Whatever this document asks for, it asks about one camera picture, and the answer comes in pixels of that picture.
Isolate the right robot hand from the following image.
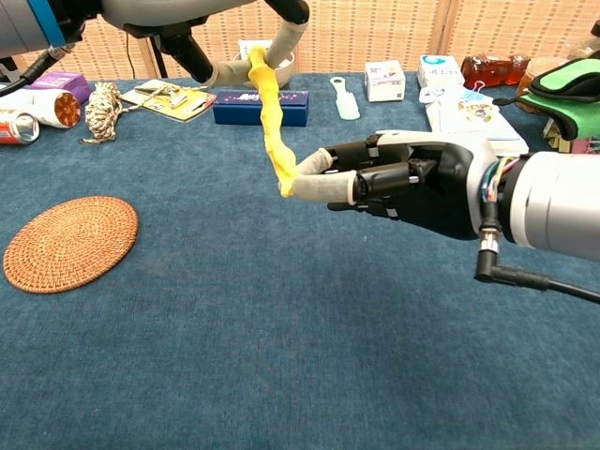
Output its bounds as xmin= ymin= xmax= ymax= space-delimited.
xmin=292 ymin=129 xmax=498 ymax=241

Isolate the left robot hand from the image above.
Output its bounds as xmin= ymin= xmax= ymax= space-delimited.
xmin=65 ymin=0 xmax=310 ymax=88

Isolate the yellow twisted stick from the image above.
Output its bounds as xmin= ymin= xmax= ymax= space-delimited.
xmin=247 ymin=45 xmax=300 ymax=199

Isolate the black tripod stand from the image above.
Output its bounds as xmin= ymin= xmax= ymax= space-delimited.
xmin=149 ymin=39 xmax=170 ymax=79

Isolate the white printed snack bag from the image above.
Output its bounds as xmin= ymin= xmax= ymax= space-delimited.
xmin=419 ymin=86 xmax=531 ymax=156

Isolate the white snack packet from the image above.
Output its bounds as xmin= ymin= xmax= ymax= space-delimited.
xmin=237 ymin=38 xmax=273 ymax=62

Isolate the razor on yellow card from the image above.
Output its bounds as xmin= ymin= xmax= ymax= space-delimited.
xmin=120 ymin=79 xmax=218 ymax=123

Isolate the blue binder clip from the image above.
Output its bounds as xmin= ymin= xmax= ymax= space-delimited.
xmin=461 ymin=80 xmax=489 ymax=102

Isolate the purple cardboard box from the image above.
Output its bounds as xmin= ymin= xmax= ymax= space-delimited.
xmin=30 ymin=70 xmax=93 ymax=105

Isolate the dark blue pencil box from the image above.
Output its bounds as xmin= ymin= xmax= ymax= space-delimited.
xmin=212 ymin=90 xmax=310 ymax=128

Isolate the white and purple box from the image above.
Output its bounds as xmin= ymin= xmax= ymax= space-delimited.
xmin=365 ymin=60 xmax=407 ymax=103

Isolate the white and blue carton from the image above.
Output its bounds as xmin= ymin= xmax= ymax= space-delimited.
xmin=416 ymin=54 xmax=466 ymax=90

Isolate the teal plastic brush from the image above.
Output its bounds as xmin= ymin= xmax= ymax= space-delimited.
xmin=329 ymin=76 xmax=361 ymax=120

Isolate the amber honey bottle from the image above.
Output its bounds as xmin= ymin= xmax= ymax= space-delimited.
xmin=460 ymin=53 xmax=531 ymax=89

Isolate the beige bowl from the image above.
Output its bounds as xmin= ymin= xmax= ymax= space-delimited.
xmin=232 ymin=49 xmax=297 ymax=88

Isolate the white bottle yellow cap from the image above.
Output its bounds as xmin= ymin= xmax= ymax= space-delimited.
xmin=0 ymin=87 xmax=82 ymax=128

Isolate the green microfiber cloth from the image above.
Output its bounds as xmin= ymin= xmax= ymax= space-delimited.
xmin=518 ymin=56 xmax=600 ymax=142

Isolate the bamboo folding screen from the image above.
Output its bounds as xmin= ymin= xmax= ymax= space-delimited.
xmin=0 ymin=0 xmax=600 ymax=81

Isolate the orange soda can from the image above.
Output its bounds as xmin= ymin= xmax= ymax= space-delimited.
xmin=0 ymin=108 xmax=41 ymax=145

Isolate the blue felt table cover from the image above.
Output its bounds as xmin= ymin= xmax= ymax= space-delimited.
xmin=0 ymin=69 xmax=600 ymax=450

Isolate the round woven rattan coaster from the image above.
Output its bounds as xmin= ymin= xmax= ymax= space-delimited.
xmin=2 ymin=195 xmax=141 ymax=295

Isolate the thin black hanging cable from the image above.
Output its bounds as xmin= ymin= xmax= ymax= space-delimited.
xmin=125 ymin=32 xmax=137 ymax=79

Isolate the braided rope bundle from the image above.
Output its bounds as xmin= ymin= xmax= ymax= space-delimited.
xmin=78 ymin=82 xmax=163 ymax=145

